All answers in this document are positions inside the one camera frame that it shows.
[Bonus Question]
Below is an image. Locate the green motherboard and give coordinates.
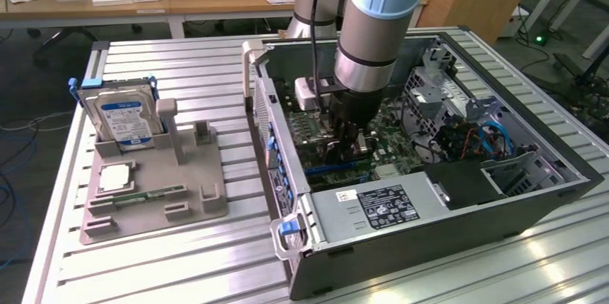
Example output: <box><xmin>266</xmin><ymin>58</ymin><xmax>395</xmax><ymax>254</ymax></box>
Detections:
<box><xmin>280</xmin><ymin>78</ymin><xmax>430</xmax><ymax>193</ymax></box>

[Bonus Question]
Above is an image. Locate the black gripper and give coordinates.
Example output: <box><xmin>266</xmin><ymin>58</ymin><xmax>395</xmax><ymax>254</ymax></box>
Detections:
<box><xmin>330</xmin><ymin>86</ymin><xmax>383</xmax><ymax>131</ymax></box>

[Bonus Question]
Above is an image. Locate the black open PC case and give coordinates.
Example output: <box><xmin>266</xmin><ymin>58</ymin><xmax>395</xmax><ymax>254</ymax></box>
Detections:
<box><xmin>242</xmin><ymin>31</ymin><xmax>606</xmax><ymax>301</ymax></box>

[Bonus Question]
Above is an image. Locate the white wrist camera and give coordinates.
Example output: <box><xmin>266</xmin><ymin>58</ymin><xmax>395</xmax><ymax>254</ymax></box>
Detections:
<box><xmin>294</xmin><ymin>76</ymin><xmax>335</xmax><ymax>111</ymax></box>

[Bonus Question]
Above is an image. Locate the grey parts rack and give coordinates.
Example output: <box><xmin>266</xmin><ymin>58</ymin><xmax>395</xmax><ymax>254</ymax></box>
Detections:
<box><xmin>79</xmin><ymin>98</ymin><xmax>231</xmax><ymax>247</ymax></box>

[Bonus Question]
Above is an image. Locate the green GPU card black fan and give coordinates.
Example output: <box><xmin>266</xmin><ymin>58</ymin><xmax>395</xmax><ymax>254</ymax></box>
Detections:
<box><xmin>304</xmin><ymin>131</ymin><xmax>378</xmax><ymax>164</ymax></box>

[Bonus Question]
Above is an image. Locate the black chair base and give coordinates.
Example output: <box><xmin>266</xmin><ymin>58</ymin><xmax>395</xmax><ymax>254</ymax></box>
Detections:
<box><xmin>29</xmin><ymin>27</ymin><xmax>99</xmax><ymax>68</ymax></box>

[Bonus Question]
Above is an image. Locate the blue disk caddy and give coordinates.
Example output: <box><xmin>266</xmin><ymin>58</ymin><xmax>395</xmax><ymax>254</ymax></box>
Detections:
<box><xmin>69</xmin><ymin>74</ymin><xmax>161</xmax><ymax>111</ymax></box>

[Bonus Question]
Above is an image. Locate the black floor stand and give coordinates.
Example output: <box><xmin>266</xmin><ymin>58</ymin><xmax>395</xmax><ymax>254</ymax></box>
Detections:
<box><xmin>551</xmin><ymin>52</ymin><xmax>609</xmax><ymax>112</ymax></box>

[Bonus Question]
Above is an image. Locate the hard disk blue label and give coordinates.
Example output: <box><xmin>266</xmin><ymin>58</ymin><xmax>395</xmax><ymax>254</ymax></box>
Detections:
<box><xmin>78</xmin><ymin>83</ymin><xmax>159</xmax><ymax>152</ymax></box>

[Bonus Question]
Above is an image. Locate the grey metal disk bay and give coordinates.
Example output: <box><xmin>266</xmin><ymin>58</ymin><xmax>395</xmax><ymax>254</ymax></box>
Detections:
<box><xmin>402</xmin><ymin>64</ymin><xmax>478</xmax><ymax>141</ymax></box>

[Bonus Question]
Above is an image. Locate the silver CPU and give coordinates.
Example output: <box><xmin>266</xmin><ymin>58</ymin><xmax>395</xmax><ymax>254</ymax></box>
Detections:
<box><xmin>98</xmin><ymin>166</ymin><xmax>135</xmax><ymax>193</ymax></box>

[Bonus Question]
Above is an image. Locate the green RAM stick white label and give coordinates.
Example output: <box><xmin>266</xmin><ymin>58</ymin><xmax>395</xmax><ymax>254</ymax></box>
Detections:
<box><xmin>113</xmin><ymin>185</ymin><xmax>186</xmax><ymax>206</ymax></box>

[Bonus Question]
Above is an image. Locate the black plastic shroud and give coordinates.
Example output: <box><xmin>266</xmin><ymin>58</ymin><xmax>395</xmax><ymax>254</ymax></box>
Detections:
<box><xmin>424</xmin><ymin>159</ymin><xmax>510</xmax><ymax>211</ymax></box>

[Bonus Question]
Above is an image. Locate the grey power supply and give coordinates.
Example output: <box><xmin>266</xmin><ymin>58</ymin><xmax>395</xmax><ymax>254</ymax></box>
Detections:
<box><xmin>308</xmin><ymin>171</ymin><xmax>451</xmax><ymax>243</ymax></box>

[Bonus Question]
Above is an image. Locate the blue expansion slot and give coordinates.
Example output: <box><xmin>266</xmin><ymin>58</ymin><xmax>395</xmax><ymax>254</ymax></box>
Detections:
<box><xmin>304</xmin><ymin>161</ymin><xmax>364</xmax><ymax>179</ymax></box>

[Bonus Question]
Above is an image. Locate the grey metal drive bracket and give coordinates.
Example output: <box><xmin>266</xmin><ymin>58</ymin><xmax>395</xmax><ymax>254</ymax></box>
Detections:
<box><xmin>480</xmin><ymin>150</ymin><xmax>580</xmax><ymax>200</ymax></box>

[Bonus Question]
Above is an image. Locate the blue wire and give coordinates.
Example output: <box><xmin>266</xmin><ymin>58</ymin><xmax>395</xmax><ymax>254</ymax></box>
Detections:
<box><xmin>478</xmin><ymin>121</ymin><xmax>516</xmax><ymax>162</ymax></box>

